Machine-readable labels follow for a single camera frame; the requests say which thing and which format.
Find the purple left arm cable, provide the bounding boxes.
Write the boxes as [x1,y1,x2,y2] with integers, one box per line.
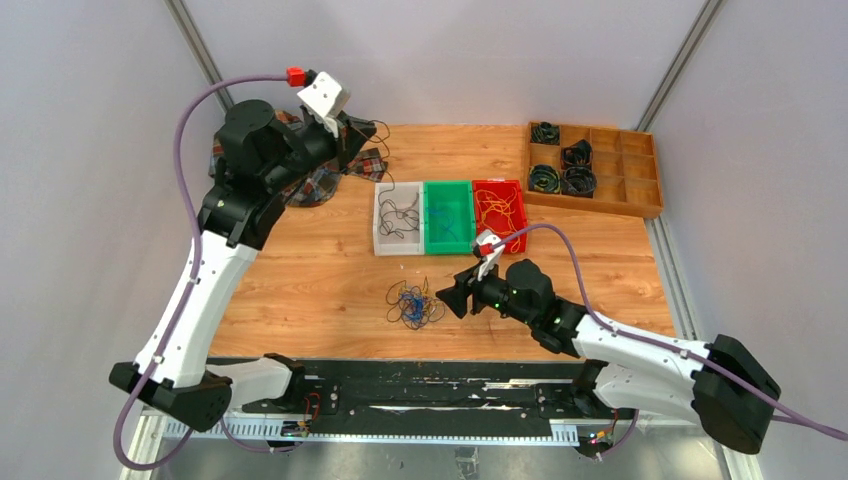
[112,66,306,472]

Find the green plastic bin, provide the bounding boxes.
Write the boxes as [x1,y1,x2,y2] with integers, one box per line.
[422,180,476,255]

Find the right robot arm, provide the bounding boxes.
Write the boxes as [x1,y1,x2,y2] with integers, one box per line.
[436,260,781,454]

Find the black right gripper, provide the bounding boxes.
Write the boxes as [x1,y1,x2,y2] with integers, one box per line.
[436,257,536,327]

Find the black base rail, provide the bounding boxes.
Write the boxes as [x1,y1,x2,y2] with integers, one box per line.
[228,359,634,441]

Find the yellow wire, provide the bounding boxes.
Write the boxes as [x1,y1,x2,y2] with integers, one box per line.
[476,188,525,234]

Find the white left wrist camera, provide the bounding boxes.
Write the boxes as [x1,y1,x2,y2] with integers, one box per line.
[297,71,350,139]

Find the red plastic bin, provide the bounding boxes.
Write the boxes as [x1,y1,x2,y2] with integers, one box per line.
[471,180,528,238]

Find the light blue wire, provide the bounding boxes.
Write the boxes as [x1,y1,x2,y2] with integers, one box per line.
[427,205,465,243]

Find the wooden compartment tray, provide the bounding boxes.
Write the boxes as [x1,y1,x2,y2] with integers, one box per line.
[519,121,664,219]

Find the brown wire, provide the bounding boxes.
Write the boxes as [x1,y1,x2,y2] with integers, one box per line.
[351,119,421,220]
[377,198,421,241]

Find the white plastic bin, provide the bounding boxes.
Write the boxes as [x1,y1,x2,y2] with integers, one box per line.
[372,182,425,256]

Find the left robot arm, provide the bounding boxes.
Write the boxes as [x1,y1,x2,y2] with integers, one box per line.
[109,100,377,432]

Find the plaid cloth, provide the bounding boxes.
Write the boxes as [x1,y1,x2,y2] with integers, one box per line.
[208,109,389,208]

